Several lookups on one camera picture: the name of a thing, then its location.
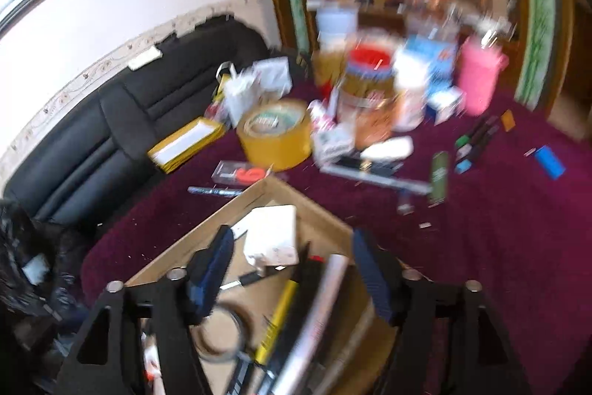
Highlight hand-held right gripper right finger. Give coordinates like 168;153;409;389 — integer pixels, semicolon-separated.
352;228;532;395

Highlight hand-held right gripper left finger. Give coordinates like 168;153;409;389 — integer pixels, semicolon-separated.
55;225;236;395

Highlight black electrical tape roll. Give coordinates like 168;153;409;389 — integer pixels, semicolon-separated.
194;302;253;362

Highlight white printed marker pen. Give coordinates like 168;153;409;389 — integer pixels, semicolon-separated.
273;254;350;395

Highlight white power adapter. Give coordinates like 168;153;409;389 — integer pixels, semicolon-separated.
230;204;299;268

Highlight cardboard box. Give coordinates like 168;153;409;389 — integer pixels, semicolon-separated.
125;175;403;395

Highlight yellow and black pen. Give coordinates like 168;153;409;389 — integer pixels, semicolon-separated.
253;279;299;365

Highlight white tube with orange label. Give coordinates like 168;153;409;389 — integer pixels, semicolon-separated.
141;321;162;395

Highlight blue pen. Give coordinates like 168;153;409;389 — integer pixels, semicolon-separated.
187;186;243;198

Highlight long grey pen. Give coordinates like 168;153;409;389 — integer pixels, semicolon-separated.
321;164;433;197

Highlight packaged red scissors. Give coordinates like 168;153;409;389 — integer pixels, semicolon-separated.
212;160;273;187

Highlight purple velvet tablecloth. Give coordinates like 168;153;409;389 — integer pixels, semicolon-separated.
81;78;592;395

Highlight green pen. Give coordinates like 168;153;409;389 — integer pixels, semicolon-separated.
428;151;450;206

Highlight white glue tube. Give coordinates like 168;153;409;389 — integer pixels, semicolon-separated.
361;136;414;162

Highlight yellow envelope stack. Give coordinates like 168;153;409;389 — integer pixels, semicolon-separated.
147;116;227;174

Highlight white barcode label box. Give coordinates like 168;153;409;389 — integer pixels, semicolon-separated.
311;99;354;162

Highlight yellow packing tape roll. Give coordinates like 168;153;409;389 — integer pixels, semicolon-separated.
237;99;313;173

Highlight plastic box with orange print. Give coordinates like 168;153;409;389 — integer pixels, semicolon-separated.
354;99;398;148

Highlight long black marker blue tip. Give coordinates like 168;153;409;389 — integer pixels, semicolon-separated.
454;124;502;176

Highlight black leather sofa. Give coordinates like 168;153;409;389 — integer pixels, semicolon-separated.
2;16;278;238

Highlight black marker green tip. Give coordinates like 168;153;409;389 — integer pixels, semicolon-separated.
454;115;491;148

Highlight white round container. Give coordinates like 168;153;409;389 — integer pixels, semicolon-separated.
391;71;428;132

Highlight black plastic bag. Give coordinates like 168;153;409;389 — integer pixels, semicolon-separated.
0;201;93;395

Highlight small white box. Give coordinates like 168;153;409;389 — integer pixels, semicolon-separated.
425;87;465;125

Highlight white paper carton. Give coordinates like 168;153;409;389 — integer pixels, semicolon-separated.
224;57;293;127

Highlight clear jar with red lid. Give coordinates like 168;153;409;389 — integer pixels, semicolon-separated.
340;46;396;123

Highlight blue battery pack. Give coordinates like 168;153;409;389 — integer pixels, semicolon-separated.
534;145;567;180

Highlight white paper sheet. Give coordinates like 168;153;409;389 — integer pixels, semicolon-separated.
127;46;164;72

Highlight bottle with pink knitted sleeve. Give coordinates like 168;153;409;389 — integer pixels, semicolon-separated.
458;31;509;117

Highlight white plastic tub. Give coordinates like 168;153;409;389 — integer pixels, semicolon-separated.
315;4;359;53

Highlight bamboo painted glass panel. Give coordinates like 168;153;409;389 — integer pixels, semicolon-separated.
518;0;556;104

